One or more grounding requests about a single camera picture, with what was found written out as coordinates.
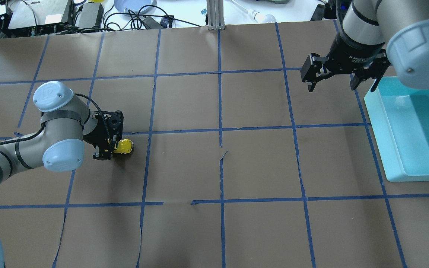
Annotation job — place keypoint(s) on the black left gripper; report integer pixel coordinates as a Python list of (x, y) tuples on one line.
[(94, 138)]

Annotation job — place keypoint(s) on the black computer box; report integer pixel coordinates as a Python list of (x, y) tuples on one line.
[(40, 16)]

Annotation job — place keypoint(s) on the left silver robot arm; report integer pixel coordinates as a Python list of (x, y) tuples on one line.
[(66, 125)]

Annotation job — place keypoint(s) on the aluminium frame post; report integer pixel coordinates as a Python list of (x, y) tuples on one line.
[(215, 15)]

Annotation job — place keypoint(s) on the turquoise plastic bin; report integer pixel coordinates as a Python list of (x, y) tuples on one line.
[(399, 117)]

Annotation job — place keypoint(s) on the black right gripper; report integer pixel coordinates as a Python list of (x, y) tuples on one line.
[(352, 56)]

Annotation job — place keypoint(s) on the yellow beetle toy car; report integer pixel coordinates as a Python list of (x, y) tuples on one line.
[(124, 146)]

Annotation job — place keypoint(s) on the brown paper table mat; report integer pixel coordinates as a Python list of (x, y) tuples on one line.
[(235, 164)]

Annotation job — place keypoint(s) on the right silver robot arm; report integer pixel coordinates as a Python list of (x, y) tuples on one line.
[(405, 27)]

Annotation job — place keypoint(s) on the black power adapter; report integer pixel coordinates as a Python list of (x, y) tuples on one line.
[(90, 16)]

